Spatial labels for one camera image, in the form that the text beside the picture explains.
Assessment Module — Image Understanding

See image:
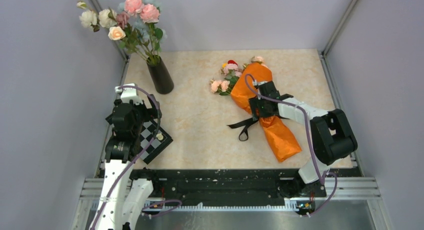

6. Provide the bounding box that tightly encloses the orange paper bouquet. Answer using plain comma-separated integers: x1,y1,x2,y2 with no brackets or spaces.
209,56,302,163

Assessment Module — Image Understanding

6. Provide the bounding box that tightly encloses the black ribbon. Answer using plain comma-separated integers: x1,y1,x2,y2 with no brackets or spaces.
227,117,259,142

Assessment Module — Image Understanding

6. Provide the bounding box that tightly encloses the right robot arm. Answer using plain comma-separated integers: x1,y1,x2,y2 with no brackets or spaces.
248,80,358,196

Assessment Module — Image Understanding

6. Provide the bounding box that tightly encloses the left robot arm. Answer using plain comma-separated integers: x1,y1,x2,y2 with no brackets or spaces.
89,93,162,230

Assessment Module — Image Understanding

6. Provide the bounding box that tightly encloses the black tapered vase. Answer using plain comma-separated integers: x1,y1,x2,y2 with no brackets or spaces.
146,57,174,95

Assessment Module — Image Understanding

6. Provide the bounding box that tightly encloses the black white checkerboard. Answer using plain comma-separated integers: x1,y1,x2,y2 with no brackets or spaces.
140,119,173,165

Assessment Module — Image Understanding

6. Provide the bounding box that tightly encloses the small cream chess piece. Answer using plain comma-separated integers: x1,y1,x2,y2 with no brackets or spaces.
156,133,164,141

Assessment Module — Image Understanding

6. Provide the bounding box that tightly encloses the pink and white flower bunch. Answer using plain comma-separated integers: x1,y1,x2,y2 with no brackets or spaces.
76,0,166,66

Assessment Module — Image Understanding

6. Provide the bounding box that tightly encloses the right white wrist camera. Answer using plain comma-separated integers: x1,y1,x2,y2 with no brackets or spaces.
252,80,268,89

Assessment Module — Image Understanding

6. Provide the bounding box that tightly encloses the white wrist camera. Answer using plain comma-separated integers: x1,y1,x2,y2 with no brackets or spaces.
114,83,143,106
252,80,268,89

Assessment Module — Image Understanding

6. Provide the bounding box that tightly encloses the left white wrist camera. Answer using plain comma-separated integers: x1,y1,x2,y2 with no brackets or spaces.
114,83,143,106

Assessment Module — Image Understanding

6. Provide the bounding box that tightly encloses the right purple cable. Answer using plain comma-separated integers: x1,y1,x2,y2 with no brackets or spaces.
244,73,339,218

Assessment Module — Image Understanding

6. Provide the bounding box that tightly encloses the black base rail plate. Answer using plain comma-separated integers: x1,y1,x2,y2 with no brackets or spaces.
130,168,327,207

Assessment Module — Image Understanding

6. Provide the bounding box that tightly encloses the aluminium frame rail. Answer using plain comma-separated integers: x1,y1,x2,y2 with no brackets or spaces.
71,177,393,230

